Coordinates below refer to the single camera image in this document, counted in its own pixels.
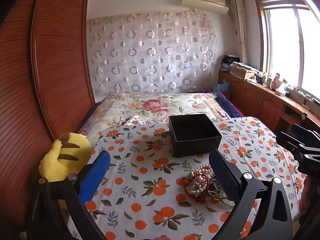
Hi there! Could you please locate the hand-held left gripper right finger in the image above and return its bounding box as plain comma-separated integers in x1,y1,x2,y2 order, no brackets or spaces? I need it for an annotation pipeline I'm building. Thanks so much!
209,149,294,240

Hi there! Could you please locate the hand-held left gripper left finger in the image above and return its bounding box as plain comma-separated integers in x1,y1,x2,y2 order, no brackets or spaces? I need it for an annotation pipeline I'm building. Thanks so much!
27,150,112,240

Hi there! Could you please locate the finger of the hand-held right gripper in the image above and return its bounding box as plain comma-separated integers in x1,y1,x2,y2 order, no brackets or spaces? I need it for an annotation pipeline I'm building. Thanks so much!
291,124,320,145
275,131,310,157

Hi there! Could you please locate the white pearl necklace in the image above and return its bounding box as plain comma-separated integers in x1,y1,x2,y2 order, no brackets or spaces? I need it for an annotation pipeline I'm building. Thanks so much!
190,164,216,198

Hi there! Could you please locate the red bead bracelet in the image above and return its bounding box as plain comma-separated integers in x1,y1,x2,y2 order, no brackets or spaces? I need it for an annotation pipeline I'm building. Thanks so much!
184,167,213,203

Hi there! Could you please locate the black square box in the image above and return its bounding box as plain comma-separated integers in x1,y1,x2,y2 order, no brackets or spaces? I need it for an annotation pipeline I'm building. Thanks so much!
169,114,222,158

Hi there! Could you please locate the person's right hand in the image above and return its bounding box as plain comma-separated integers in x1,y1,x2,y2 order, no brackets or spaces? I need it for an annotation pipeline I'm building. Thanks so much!
299,176,320,217

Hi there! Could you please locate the yellow plush toy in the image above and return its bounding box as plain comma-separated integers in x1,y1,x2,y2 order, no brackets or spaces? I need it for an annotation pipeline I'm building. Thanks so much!
39,132,93,210

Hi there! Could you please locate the long wooden cabinet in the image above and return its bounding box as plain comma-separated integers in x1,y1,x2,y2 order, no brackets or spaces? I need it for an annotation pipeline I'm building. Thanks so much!
217,69,320,142

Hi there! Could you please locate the pink figurine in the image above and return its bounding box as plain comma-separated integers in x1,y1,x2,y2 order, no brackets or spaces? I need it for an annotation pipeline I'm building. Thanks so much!
272,73,282,91

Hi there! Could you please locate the orange fruit print cloth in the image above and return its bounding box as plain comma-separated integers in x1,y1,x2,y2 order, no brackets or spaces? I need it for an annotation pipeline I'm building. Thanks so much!
62,116,304,240

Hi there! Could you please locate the dark blue blanket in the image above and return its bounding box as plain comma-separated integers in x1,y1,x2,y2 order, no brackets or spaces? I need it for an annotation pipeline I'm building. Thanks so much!
214,91,245,118

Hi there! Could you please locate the flat cardboard box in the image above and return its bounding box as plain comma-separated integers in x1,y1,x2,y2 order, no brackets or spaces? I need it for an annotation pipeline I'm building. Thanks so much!
230,65,261,81

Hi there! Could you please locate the floral bed quilt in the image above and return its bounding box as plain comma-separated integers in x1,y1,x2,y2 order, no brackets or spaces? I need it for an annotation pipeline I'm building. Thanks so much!
77,93,230,140

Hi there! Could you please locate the light blue plastic bag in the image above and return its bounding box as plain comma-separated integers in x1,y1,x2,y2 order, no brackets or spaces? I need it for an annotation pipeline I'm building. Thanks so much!
212,79,230,92

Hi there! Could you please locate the pile of folded clothes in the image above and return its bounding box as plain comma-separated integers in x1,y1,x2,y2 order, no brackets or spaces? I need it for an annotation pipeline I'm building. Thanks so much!
221,54,241,74

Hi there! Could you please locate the wooden slatted wardrobe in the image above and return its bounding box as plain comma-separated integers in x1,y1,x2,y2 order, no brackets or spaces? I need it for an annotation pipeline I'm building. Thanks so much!
0,0,96,230

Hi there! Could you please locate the pale window curtain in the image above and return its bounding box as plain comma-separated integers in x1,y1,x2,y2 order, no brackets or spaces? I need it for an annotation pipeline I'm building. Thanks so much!
229,0,248,65

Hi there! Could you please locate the wooden frame window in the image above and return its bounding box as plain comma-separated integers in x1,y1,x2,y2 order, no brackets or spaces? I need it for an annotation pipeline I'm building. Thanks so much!
254,0,320,102

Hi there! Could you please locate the circle pattern wall cloth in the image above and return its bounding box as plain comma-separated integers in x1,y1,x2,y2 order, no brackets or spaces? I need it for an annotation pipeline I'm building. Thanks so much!
86,10,217,97

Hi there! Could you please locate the wall air conditioner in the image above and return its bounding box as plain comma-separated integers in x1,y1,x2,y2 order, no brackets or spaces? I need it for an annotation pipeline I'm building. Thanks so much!
181,0,229,14

